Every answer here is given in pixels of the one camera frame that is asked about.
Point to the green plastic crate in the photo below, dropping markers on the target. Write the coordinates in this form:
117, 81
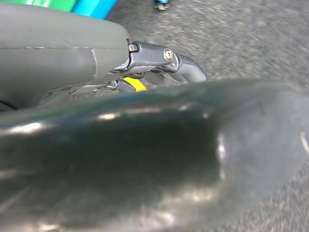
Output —
55, 4

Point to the yellow floor tape strip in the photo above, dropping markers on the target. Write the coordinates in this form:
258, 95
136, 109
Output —
136, 84

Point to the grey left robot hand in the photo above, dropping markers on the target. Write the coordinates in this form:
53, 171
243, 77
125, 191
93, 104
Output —
48, 48

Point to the blue metal shelf rack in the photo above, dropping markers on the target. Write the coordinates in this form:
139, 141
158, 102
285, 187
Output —
96, 7

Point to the glossy grey curved panel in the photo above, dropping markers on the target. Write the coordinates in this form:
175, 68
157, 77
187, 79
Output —
145, 160

